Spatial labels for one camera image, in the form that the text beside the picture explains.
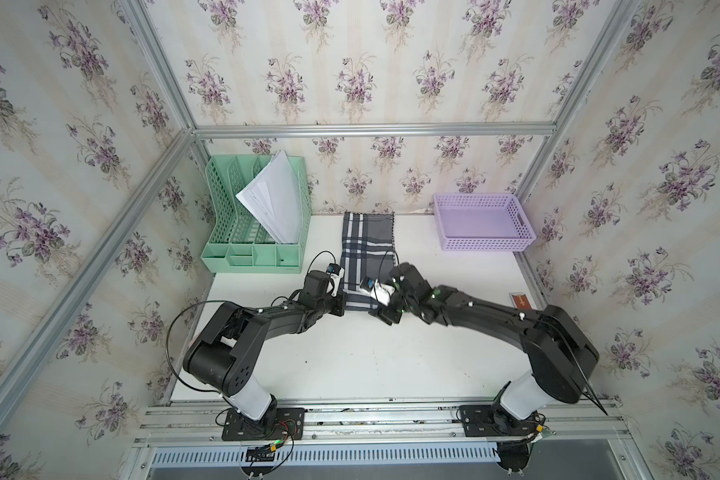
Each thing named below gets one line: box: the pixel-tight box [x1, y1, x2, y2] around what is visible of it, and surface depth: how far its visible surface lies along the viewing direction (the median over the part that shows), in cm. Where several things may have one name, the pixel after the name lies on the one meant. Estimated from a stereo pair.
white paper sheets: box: [236, 150, 301, 244], surface depth 98 cm
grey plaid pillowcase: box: [340, 211, 396, 310], surface depth 112 cm
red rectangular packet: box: [512, 294, 532, 309], surface depth 97 cm
